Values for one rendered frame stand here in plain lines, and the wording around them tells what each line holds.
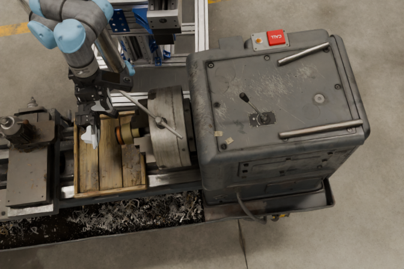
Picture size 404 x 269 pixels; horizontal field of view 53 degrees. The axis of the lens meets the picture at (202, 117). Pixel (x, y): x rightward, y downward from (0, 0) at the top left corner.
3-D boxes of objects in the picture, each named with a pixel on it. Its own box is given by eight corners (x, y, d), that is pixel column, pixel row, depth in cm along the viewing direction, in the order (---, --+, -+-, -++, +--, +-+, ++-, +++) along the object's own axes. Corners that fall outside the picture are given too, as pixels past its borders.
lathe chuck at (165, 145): (175, 94, 174) (168, 77, 143) (185, 167, 170) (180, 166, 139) (155, 97, 174) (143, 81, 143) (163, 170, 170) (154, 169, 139)
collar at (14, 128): (21, 114, 157) (18, 111, 154) (20, 133, 154) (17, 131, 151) (2, 117, 157) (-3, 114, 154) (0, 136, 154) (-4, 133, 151)
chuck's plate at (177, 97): (183, 93, 174) (178, 76, 143) (193, 166, 170) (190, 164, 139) (175, 95, 174) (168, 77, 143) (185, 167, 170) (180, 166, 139)
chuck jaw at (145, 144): (162, 133, 153) (165, 163, 148) (164, 138, 157) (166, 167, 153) (133, 137, 153) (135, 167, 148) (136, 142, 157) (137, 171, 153)
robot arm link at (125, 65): (84, -20, 144) (127, 65, 186) (58, -4, 142) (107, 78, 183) (99, -5, 139) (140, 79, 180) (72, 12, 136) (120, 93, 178)
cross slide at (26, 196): (52, 108, 180) (48, 104, 175) (50, 203, 163) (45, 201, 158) (15, 113, 180) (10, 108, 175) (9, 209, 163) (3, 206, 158)
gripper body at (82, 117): (81, 132, 162) (81, 105, 166) (102, 129, 162) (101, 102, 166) (74, 125, 155) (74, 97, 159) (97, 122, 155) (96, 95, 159)
